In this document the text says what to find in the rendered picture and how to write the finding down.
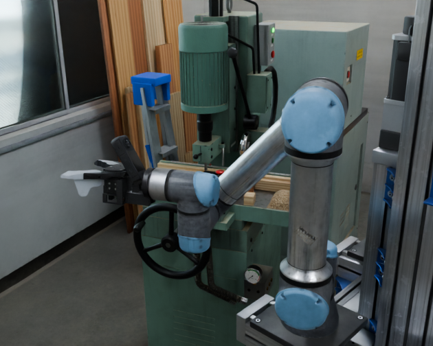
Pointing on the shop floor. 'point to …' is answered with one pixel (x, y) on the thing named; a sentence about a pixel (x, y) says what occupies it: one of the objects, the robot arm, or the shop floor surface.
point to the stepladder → (152, 82)
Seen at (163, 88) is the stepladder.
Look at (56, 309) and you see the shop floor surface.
